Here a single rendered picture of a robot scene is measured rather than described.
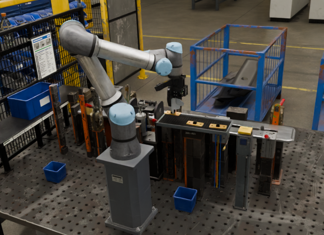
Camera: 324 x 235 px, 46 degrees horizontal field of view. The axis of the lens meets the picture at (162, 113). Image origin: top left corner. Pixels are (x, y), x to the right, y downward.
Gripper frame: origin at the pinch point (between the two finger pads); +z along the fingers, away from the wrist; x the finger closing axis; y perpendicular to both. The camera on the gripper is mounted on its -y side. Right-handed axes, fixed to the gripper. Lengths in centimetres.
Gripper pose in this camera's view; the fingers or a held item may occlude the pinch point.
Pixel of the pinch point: (172, 110)
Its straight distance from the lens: 199.8
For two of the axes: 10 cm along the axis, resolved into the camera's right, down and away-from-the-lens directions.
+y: 8.7, 1.7, -4.6
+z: 0.5, 9.1, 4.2
